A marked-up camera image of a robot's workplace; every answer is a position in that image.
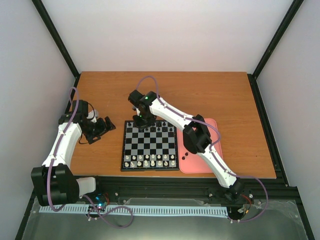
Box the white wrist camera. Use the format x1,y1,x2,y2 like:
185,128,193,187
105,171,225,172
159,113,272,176
87,110,99,123

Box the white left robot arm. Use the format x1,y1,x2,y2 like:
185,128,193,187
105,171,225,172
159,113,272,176
30,100,116,208

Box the black left frame post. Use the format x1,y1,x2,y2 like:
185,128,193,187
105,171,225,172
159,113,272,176
31,0,81,79

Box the black white chessboard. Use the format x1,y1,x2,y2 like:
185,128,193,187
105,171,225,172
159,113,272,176
120,120,179,172

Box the light blue cable duct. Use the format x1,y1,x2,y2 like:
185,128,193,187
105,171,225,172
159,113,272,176
39,202,229,218

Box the black frame post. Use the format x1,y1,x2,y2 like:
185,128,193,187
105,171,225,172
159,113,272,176
251,0,305,79
31,0,81,79

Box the white back rank pieces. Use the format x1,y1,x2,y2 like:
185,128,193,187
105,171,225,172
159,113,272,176
123,160,178,168

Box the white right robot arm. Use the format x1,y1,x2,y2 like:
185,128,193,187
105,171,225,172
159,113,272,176
128,89,244,203

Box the black aluminium base frame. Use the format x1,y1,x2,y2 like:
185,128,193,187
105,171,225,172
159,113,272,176
16,177,316,240

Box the white pawn row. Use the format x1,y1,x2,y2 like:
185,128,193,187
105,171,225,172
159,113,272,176
123,154,176,162

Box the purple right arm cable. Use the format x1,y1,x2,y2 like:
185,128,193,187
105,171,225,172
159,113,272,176
136,75,269,223

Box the black right frame post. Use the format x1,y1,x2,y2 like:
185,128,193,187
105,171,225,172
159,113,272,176
251,0,305,79

